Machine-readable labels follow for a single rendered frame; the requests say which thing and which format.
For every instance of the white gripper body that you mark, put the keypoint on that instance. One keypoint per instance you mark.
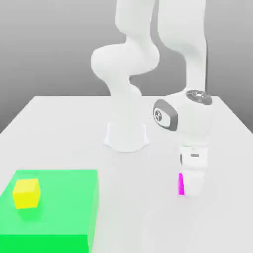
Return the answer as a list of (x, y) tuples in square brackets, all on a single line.
[(194, 182)]

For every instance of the small magenta cube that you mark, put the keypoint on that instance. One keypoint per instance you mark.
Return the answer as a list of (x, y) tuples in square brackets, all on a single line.
[(180, 184)]

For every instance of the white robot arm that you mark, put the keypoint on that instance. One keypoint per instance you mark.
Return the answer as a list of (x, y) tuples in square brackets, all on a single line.
[(126, 59)]

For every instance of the small yellow cube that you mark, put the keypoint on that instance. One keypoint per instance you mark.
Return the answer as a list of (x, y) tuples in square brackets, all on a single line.
[(25, 194)]

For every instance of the large green box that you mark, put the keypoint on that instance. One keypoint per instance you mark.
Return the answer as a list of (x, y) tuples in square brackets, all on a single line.
[(65, 207)]

